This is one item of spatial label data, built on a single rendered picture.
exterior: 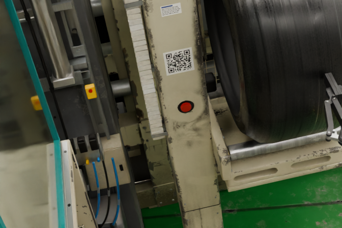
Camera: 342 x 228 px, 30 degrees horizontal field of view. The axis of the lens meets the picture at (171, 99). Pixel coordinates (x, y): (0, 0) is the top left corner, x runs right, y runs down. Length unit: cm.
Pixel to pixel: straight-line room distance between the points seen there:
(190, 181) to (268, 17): 69
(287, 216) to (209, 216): 77
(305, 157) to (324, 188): 107
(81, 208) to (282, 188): 151
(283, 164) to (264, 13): 55
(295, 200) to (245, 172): 106
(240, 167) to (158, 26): 51
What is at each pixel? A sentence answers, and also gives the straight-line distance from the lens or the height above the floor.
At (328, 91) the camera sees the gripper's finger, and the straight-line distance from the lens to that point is 149.
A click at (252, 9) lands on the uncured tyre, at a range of 149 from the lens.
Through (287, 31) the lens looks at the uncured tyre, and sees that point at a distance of 149.
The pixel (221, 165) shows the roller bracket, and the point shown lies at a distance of 178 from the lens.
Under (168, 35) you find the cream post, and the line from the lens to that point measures 161.
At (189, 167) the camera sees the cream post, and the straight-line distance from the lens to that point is 193.
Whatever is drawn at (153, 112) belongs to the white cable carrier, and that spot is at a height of 106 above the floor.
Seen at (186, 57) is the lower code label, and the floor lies 123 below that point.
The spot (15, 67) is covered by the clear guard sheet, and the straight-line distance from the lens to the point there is 113.
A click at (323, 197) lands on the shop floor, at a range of 291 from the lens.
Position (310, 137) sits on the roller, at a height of 91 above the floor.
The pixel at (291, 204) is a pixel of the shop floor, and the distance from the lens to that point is 287.
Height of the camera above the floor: 223
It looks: 41 degrees down
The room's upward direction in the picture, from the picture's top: 10 degrees counter-clockwise
